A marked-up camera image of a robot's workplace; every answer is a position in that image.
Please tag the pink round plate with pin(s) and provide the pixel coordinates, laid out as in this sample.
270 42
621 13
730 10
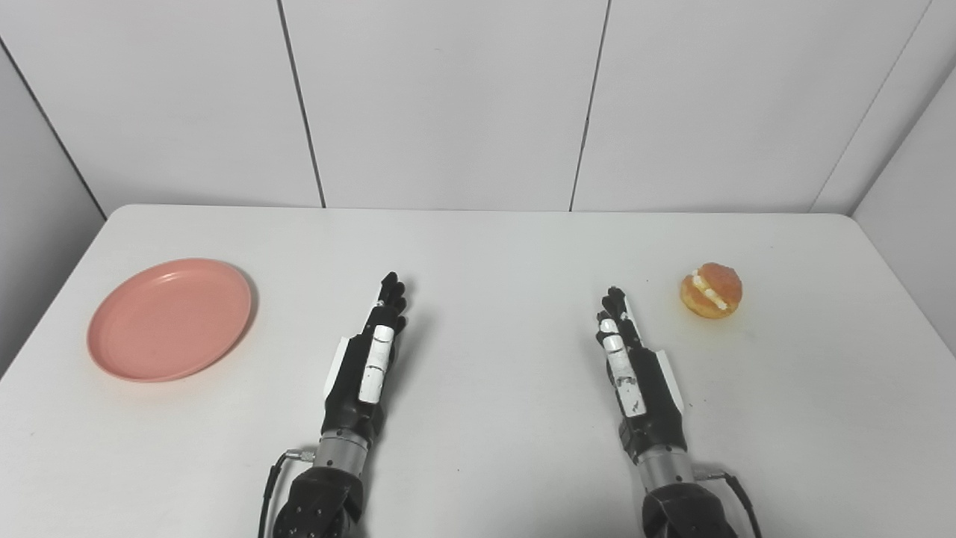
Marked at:
170 320

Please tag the cream puff pastry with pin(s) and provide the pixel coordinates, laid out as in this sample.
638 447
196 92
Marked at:
711 291

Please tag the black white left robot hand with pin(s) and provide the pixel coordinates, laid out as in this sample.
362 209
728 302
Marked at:
351 388

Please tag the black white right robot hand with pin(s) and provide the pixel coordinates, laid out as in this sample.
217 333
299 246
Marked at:
648 388

